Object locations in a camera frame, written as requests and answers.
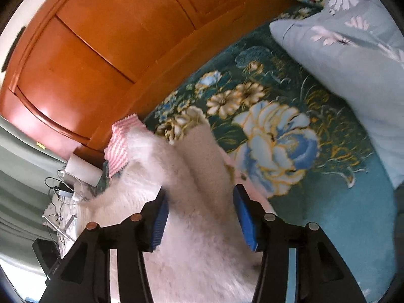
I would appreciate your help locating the white power strip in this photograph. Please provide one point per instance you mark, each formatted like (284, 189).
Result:
(63, 192)

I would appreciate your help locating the white fluffy garment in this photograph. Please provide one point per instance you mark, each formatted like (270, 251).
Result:
(195, 214)

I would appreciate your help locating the wooden headboard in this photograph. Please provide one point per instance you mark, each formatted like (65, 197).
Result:
(110, 47)

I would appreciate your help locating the pink white zigzag cloth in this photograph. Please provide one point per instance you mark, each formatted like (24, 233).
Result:
(118, 146)

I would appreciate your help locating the white box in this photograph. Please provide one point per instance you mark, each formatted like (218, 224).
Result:
(82, 168)

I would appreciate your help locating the black box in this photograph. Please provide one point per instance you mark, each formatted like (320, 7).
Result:
(45, 252)

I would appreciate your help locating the teal floral blanket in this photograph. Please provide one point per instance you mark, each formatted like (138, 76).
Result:
(299, 164)

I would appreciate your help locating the light blue floral pillow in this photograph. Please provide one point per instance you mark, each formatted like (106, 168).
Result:
(353, 56)

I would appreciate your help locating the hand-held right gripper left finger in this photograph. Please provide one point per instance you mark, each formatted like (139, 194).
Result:
(159, 224)

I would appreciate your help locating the grey curtain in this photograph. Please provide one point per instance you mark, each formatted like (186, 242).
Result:
(22, 176)

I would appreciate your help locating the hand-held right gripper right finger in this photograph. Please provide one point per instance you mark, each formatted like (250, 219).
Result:
(245, 224)

